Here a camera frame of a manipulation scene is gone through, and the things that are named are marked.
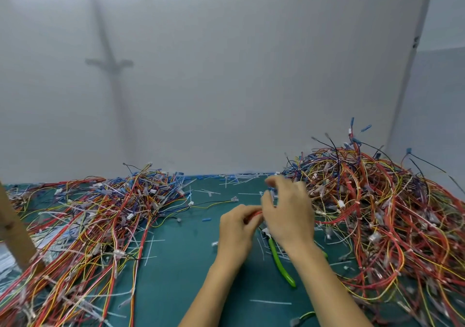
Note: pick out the person's left hand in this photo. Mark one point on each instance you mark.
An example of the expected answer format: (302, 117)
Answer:
(234, 236)

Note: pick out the person's right hand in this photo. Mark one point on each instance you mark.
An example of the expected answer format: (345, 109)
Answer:
(290, 218)

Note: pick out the person's right thumb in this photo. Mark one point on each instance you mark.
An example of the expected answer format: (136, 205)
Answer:
(267, 207)

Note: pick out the person's left fingers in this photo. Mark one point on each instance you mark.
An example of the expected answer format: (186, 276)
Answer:
(250, 215)

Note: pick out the person's left forearm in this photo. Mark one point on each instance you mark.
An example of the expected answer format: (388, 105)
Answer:
(210, 294)

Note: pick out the person's right forearm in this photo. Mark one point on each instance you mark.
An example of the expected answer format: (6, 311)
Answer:
(327, 290)

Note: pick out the wooden post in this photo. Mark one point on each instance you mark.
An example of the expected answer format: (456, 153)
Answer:
(12, 228)

